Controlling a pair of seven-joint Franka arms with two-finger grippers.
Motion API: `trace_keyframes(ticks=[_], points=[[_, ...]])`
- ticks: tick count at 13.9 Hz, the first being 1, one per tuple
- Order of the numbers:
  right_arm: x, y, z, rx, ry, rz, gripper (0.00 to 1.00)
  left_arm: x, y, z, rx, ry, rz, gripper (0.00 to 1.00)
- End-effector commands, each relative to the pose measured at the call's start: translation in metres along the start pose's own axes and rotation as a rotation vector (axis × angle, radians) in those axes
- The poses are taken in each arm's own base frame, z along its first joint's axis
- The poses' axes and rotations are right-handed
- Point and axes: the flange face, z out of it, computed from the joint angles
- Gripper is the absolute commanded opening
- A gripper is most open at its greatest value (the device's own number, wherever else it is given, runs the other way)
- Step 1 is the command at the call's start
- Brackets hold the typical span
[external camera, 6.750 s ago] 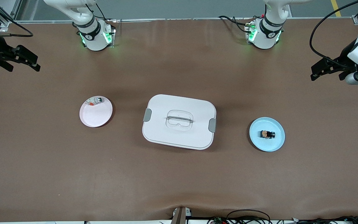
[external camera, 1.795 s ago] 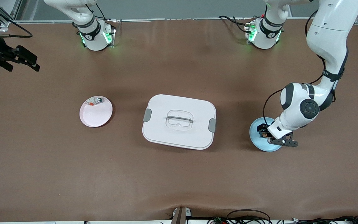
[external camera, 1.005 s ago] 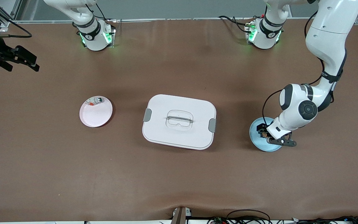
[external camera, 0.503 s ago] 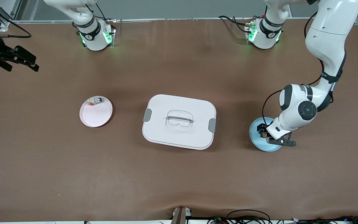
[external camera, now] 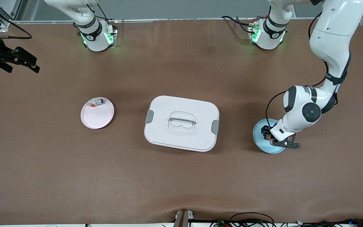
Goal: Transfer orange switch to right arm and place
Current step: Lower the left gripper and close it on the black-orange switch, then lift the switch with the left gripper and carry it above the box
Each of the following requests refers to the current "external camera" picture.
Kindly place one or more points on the metal table edge rail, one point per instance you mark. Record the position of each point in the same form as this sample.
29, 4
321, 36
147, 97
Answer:
184, 19

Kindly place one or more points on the pink round plate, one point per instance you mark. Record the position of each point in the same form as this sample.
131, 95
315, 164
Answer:
98, 118

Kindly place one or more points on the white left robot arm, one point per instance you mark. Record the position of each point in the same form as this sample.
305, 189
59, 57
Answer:
332, 37

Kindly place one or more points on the grey box latch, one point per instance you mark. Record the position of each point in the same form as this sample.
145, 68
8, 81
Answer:
215, 126
149, 116

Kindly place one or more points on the white lidded storage box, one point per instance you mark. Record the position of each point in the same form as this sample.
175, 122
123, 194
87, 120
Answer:
181, 138

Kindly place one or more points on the white red small switch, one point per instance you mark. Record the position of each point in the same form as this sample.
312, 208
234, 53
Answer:
91, 104

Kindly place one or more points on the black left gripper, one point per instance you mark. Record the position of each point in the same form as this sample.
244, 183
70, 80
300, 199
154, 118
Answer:
267, 131

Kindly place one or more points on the light blue round plate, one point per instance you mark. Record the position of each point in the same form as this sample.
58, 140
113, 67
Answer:
260, 140

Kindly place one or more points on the orange black switch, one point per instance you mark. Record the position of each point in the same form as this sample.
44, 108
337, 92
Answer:
267, 136

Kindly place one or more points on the metal bracket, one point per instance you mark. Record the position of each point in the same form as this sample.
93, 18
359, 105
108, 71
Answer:
184, 218

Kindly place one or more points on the silver green small switch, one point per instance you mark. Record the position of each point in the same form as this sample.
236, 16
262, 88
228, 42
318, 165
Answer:
100, 101

